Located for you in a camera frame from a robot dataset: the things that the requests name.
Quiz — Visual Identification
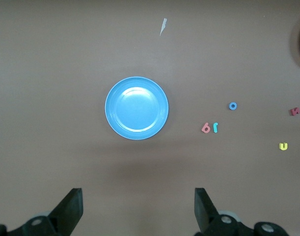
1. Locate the blue plate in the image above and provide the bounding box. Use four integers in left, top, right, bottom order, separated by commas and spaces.
105, 76, 169, 141

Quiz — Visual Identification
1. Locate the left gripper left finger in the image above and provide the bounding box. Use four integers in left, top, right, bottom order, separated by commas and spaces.
7, 188, 83, 236

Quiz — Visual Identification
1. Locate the white paper scrap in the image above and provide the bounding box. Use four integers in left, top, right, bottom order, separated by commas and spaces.
159, 18, 169, 37

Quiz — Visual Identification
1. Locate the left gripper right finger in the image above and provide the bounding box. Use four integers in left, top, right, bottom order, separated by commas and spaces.
194, 188, 257, 236

